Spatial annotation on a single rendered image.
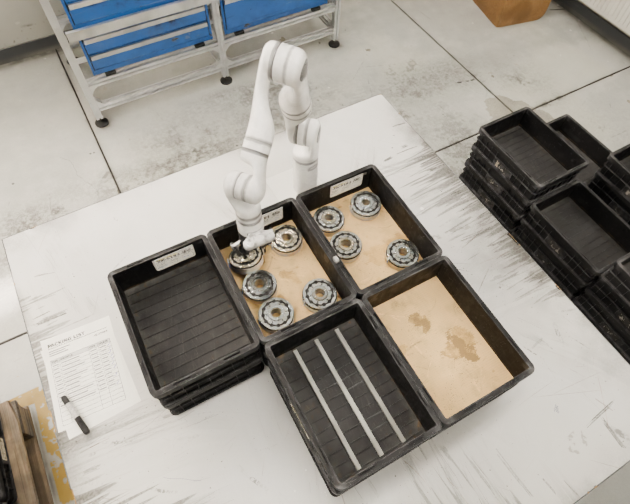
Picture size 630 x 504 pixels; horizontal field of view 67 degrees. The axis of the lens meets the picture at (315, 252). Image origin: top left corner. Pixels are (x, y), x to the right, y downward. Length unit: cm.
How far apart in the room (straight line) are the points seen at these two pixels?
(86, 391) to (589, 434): 147
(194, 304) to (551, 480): 112
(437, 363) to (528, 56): 289
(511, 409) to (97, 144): 261
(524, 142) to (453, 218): 80
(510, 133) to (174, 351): 184
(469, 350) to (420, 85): 231
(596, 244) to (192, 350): 179
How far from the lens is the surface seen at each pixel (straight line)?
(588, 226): 249
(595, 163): 294
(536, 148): 253
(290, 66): 120
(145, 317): 149
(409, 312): 146
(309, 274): 148
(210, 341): 142
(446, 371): 142
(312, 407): 134
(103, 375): 161
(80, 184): 302
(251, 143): 120
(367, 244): 155
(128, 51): 308
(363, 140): 202
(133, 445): 153
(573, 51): 414
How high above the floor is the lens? 213
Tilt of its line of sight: 59 degrees down
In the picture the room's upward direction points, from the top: 3 degrees clockwise
